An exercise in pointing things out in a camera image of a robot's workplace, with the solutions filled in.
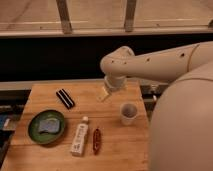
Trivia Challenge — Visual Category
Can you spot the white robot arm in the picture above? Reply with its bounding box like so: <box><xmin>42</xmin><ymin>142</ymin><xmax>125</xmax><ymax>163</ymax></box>
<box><xmin>100</xmin><ymin>41</ymin><xmax>213</xmax><ymax>171</ymax></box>

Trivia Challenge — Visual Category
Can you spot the red-brown oblong object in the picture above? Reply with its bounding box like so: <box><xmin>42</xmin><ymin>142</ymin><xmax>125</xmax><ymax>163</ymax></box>
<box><xmin>93</xmin><ymin>128</ymin><xmax>101</xmax><ymax>155</ymax></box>

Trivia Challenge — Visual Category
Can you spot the black rectangular block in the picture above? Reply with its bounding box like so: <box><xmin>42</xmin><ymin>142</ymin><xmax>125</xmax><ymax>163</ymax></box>
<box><xmin>56</xmin><ymin>89</ymin><xmax>75</xmax><ymax>109</ymax></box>

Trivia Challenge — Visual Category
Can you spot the white tube bottle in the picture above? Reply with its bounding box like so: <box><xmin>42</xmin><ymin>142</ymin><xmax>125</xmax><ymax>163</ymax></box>
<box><xmin>70</xmin><ymin>116</ymin><xmax>89</xmax><ymax>156</ymax></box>

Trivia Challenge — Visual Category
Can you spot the blue sponge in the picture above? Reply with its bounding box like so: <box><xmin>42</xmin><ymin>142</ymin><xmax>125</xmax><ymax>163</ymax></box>
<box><xmin>38</xmin><ymin>118</ymin><xmax>60</xmax><ymax>134</ymax></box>

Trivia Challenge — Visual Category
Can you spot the green plate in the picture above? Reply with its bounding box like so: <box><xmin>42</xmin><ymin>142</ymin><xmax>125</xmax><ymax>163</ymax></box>
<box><xmin>28</xmin><ymin>110</ymin><xmax>66</xmax><ymax>144</ymax></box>

